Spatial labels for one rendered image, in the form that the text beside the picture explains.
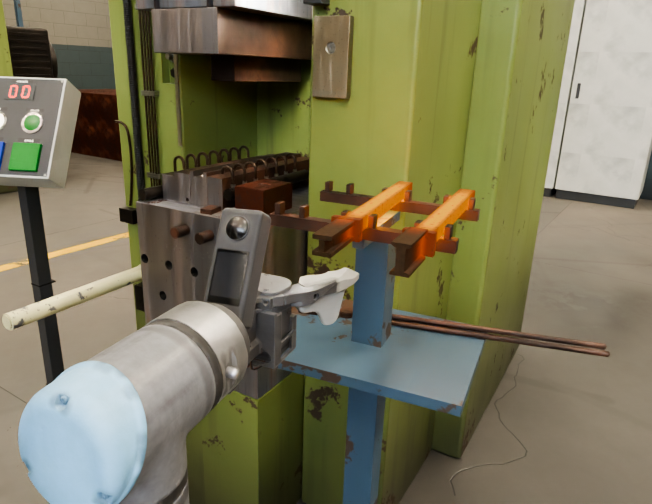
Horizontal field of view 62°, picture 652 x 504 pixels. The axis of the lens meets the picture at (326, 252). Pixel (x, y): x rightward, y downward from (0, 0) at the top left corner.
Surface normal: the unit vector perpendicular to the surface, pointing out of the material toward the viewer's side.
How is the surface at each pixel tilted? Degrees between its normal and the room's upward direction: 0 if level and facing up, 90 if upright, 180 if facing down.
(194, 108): 90
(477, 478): 0
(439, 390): 0
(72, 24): 90
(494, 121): 90
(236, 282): 62
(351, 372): 0
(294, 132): 90
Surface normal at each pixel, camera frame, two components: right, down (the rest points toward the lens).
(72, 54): 0.83, 0.20
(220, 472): -0.50, 0.26
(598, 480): 0.04, -0.95
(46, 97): -0.06, -0.20
